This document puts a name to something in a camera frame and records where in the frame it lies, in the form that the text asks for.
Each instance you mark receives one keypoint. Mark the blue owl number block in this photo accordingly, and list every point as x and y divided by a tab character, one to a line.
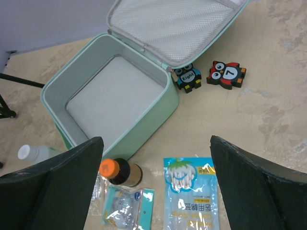
188	78

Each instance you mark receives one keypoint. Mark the clear flat sachet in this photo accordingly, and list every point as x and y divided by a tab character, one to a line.
98	196

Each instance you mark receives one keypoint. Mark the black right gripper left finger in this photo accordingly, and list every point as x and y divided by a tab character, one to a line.
54	194

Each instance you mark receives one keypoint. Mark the black music stand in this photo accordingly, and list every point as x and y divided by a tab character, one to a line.
18	99

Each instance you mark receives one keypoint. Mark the mint green medicine case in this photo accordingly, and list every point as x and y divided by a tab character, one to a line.
121	86

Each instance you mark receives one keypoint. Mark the white plastic bottle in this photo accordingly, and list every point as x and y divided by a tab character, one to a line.
37	154

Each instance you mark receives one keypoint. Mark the blue cotton swab bag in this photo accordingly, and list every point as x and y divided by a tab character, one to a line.
191	195

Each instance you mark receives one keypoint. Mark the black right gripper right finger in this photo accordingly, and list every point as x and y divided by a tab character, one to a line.
258	194

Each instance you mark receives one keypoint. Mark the brown bottle orange cap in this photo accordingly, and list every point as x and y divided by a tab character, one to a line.
121	172

